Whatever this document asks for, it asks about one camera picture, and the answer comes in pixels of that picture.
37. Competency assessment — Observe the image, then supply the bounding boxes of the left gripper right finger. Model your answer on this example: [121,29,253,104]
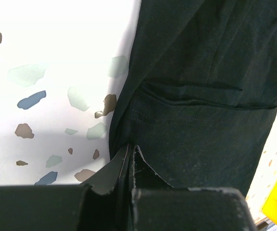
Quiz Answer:
[130,145,257,231]

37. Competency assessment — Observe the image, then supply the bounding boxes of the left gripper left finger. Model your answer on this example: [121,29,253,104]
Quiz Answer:
[0,145,130,231]

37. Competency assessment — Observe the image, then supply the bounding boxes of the black t shirt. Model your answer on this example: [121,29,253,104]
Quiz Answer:
[109,0,277,195]

